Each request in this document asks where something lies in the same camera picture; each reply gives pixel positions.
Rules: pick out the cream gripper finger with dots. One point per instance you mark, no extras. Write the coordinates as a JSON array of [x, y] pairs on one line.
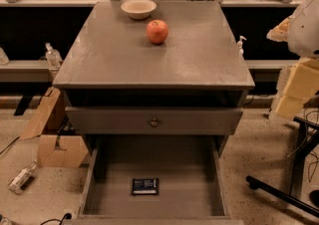
[[296, 86], [279, 33]]

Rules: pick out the dark blue rxbar wrapper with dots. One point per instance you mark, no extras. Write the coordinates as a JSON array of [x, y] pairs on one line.
[[145, 186]]

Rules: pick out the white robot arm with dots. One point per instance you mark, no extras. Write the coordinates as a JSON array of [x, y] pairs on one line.
[[303, 32]]

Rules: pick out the black robot base legs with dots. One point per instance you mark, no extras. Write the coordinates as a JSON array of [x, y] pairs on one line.
[[307, 140]]

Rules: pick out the grey wooden drawer cabinet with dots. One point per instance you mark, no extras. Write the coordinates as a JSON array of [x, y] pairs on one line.
[[112, 64]]

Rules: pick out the brass drawer knob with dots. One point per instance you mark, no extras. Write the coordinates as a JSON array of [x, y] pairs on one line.
[[154, 122]]

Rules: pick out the open grey middle drawer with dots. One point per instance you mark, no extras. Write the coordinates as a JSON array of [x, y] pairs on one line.
[[190, 188]]

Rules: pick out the closed grey top drawer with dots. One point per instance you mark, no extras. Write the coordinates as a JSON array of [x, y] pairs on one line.
[[182, 121]]

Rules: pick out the white pump dispenser bottle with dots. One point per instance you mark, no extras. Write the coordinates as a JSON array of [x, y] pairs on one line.
[[240, 43]]

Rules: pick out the red apple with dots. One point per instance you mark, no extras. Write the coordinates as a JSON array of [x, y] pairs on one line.
[[157, 31]]

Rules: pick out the white ceramic bowl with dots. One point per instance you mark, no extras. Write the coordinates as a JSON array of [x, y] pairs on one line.
[[138, 9]]

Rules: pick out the clear bottle on shelf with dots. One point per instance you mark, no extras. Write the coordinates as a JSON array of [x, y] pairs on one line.
[[53, 57]]

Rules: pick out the brown cardboard box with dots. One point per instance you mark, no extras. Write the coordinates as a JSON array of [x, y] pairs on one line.
[[54, 149]]

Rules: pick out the clear plastic bottle on floor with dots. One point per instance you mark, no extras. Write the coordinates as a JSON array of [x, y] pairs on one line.
[[22, 178]]

